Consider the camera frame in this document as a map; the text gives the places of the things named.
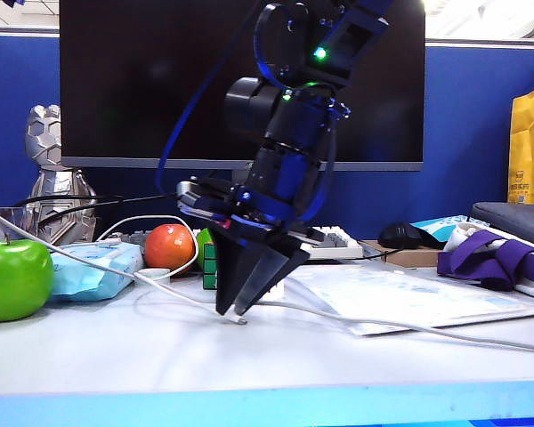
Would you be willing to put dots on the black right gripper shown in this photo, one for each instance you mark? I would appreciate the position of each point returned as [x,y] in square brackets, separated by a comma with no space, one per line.
[267,229]

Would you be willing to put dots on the white charger block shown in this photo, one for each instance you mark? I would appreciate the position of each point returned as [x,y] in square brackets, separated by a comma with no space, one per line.
[277,291]

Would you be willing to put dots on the rubiks cube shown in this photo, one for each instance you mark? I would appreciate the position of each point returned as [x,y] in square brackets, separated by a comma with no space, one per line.
[210,267]

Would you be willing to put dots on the black blue right robot arm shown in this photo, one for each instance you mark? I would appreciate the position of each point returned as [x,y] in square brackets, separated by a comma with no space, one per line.
[293,124]

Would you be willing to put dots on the small green apple with sticker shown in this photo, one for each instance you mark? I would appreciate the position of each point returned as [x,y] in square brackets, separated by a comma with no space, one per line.
[204,238]

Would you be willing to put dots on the orange round fruit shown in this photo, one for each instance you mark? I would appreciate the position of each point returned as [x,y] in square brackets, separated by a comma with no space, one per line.
[167,249]

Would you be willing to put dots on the white grey keyboard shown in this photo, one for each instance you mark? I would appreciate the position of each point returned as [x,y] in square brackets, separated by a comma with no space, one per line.
[338,249]

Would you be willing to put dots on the white tape roll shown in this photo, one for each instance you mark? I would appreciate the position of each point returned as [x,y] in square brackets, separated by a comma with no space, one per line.
[153,272]

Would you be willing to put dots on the clear plastic document sleeve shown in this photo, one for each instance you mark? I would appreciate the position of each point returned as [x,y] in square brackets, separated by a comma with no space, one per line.
[382,298]

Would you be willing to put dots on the black computer mouse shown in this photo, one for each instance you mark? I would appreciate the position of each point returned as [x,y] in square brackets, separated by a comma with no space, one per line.
[398,236]

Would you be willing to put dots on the brown cardboard box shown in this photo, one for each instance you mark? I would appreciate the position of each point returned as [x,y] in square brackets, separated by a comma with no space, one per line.
[409,259]

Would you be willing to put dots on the blue wet wipes pack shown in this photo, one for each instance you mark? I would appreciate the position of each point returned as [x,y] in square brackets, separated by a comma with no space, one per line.
[84,280]

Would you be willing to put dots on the blue white snack packet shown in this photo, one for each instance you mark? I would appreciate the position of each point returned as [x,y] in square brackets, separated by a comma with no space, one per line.
[440,224]

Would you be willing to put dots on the purple cloth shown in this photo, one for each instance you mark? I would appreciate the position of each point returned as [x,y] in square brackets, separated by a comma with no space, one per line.
[471,260]

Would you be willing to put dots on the black computer monitor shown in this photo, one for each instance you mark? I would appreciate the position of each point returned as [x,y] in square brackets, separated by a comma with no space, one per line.
[115,89]

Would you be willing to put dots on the large green apple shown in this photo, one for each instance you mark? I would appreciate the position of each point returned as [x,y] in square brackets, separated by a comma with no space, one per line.
[13,280]

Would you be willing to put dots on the clear glass container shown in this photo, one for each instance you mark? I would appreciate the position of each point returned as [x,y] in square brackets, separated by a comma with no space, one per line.
[13,220]

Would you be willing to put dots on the silver geometric figurine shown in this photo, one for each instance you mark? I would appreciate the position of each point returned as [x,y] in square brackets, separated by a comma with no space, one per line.
[49,133]

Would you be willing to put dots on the blue cubicle partition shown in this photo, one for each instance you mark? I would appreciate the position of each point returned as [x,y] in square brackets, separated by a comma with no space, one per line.
[467,133]

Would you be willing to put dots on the dark grey laptop sleeve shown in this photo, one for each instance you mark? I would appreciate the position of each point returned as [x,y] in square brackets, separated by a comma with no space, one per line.
[516,220]

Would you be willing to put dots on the yellow paper bag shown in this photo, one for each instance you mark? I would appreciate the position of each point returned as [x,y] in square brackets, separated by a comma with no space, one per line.
[529,155]

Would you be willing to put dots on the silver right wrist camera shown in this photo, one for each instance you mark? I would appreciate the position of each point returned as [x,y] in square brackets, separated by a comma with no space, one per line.
[196,195]

